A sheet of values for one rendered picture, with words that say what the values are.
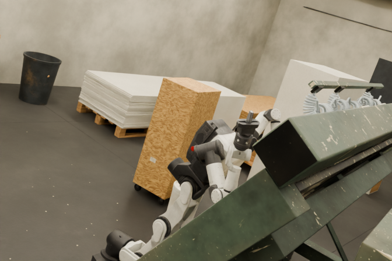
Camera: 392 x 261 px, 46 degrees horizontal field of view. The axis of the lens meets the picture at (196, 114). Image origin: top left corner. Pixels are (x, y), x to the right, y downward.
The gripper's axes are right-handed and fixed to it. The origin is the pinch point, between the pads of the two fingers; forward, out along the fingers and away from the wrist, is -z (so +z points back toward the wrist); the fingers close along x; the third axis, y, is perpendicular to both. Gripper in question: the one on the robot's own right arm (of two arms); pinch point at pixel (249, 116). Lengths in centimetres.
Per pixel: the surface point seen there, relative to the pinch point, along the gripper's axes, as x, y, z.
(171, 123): 34, -186, 127
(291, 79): 174, -213, 87
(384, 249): -53, 135, -59
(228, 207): -71, 113, -50
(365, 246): -56, 134, -59
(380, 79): 642, -539, 244
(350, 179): -8, 82, -28
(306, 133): -61, 115, -70
